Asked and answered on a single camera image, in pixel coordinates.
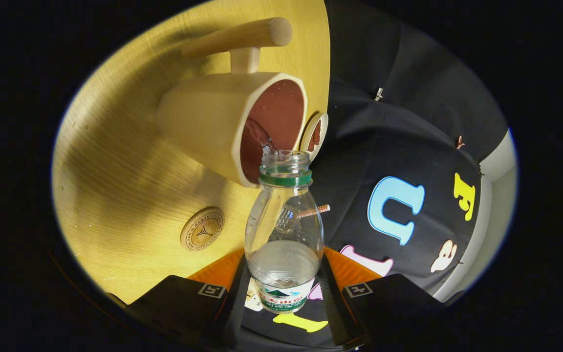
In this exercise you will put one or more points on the clear plastic juice bottle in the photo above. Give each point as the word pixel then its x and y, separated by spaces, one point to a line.
pixel 284 264

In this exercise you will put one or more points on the black backdrop cloth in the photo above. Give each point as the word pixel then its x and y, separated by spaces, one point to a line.
pixel 408 98

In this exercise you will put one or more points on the red sausage piece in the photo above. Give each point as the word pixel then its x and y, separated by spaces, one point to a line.
pixel 315 137

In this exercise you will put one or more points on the red striped straw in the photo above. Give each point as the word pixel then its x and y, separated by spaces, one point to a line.
pixel 321 209

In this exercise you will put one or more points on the round wooden coaster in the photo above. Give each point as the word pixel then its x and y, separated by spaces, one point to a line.
pixel 202 229

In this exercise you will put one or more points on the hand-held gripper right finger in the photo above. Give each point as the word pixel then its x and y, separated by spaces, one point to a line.
pixel 334 313

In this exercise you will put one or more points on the white round plate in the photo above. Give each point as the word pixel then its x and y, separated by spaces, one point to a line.
pixel 323 124

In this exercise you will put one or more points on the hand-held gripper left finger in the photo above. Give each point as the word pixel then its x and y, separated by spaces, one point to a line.
pixel 235 313

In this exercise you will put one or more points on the pink cloth clip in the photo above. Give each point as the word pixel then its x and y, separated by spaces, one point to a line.
pixel 460 142

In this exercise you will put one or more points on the small silver cloth clip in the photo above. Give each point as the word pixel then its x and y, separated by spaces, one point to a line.
pixel 379 94

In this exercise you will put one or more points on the wooden table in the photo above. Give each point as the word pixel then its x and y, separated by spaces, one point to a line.
pixel 115 195

